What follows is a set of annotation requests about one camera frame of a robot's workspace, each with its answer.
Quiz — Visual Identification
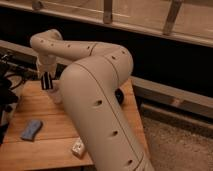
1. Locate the black round object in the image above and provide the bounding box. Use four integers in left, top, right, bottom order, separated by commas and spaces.
115, 89, 124, 104

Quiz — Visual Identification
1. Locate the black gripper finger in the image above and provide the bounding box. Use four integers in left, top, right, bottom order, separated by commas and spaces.
48, 73, 53, 89
41, 76, 46, 90

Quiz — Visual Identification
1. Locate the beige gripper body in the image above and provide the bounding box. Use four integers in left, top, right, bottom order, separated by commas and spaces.
36, 56, 57, 78

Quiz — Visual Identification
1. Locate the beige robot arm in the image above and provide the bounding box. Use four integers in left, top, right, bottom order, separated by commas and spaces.
30, 29, 155, 171

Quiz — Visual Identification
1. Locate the small white block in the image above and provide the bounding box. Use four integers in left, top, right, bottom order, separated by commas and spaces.
71, 138, 86, 158

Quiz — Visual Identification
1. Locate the black equipment with cables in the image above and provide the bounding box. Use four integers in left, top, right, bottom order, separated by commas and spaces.
0, 49, 38, 146

